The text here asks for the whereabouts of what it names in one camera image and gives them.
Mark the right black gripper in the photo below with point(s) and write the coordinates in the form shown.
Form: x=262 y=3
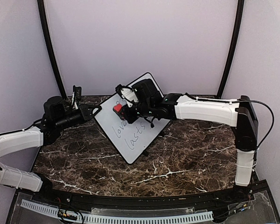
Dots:
x=129 y=117

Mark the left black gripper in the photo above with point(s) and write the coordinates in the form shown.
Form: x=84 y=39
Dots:
x=84 y=109

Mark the red whiteboard eraser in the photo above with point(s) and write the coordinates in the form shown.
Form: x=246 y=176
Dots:
x=118 y=109

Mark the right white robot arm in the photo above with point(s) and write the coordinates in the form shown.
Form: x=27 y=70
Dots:
x=144 y=100

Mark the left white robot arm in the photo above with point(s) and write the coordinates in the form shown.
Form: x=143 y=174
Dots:
x=58 y=115

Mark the black whiteboard stand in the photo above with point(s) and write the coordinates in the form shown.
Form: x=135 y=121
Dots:
x=145 y=152

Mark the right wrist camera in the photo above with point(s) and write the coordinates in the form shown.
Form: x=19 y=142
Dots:
x=128 y=94

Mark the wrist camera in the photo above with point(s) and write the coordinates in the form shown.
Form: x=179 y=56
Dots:
x=128 y=94
x=76 y=97

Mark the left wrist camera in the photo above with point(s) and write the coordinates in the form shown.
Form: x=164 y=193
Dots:
x=76 y=97

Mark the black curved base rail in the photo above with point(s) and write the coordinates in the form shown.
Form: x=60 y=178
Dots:
x=211 y=200

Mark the white slotted cable duct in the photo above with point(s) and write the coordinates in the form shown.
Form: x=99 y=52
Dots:
x=112 y=216

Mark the left black frame post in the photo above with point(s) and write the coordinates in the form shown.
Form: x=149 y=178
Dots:
x=49 y=46

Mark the black frame post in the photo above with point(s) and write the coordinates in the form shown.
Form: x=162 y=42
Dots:
x=49 y=46
x=232 y=48

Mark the right black frame post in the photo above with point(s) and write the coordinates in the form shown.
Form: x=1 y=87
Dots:
x=232 y=48

